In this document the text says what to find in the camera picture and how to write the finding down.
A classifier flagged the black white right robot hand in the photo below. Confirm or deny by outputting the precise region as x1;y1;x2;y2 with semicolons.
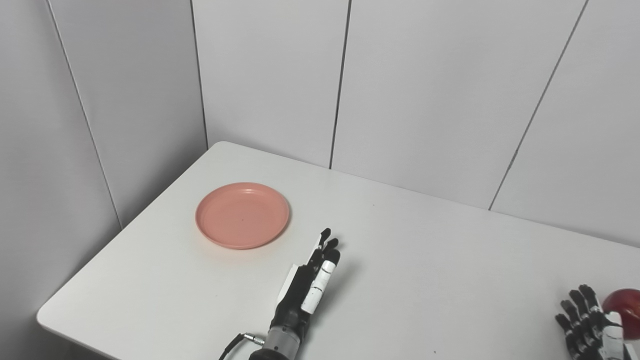
555;284;633;360

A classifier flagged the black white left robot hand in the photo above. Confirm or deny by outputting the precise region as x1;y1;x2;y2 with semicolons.
272;228;342;332

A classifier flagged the red apple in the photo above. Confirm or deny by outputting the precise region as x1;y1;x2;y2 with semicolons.
602;288;640;341

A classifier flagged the pink round plate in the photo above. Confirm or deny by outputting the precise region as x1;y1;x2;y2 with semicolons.
195;182;291;250

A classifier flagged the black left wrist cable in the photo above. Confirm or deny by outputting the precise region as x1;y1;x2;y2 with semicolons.
218;333;266;360

